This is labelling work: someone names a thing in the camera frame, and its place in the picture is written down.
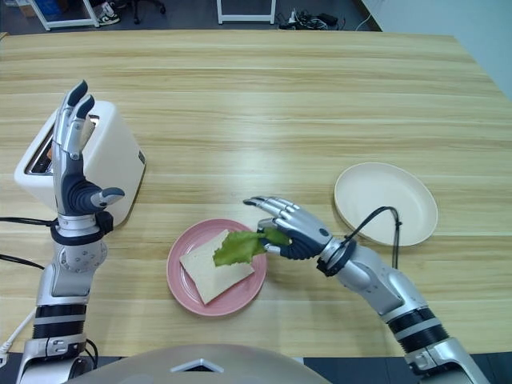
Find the bread slice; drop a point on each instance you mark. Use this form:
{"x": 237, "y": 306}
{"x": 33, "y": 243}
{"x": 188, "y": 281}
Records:
{"x": 208, "y": 276}

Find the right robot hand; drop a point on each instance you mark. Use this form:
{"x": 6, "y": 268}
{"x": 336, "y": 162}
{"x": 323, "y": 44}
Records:
{"x": 304, "y": 228}

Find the green lettuce leaf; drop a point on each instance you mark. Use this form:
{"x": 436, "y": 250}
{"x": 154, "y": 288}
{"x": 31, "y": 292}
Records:
{"x": 240, "y": 248}

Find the white metal frame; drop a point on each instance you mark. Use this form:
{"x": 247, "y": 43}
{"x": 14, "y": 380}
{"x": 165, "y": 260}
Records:
{"x": 70, "y": 22}
{"x": 244, "y": 19}

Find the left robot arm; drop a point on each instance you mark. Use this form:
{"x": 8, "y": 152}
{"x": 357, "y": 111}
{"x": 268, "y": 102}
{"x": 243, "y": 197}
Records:
{"x": 60, "y": 288}

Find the pink plate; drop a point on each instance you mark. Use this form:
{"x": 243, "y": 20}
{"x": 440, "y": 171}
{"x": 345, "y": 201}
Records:
{"x": 240, "y": 300}

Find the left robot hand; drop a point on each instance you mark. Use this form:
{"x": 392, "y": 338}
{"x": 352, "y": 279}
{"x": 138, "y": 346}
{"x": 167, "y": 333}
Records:
{"x": 69, "y": 188}

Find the cream plate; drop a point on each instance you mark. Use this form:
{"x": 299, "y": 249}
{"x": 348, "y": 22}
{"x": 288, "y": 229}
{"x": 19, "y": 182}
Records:
{"x": 380, "y": 192}

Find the cream toaster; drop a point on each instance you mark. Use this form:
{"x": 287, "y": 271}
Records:
{"x": 114, "y": 160}

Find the robot body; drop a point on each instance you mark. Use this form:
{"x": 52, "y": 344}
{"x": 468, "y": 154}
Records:
{"x": 200, "y": 356}

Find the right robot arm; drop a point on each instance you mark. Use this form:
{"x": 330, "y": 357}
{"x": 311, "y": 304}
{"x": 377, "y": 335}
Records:
{"x": 384, "y": 284}

